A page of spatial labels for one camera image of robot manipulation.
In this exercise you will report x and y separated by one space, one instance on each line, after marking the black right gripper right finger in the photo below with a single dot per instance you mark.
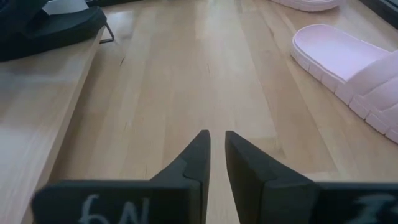
258 193

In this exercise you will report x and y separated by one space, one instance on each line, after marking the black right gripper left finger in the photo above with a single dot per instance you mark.
192 174

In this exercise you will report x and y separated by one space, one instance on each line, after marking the black rubber slide sandal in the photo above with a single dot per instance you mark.
15 12
62 31

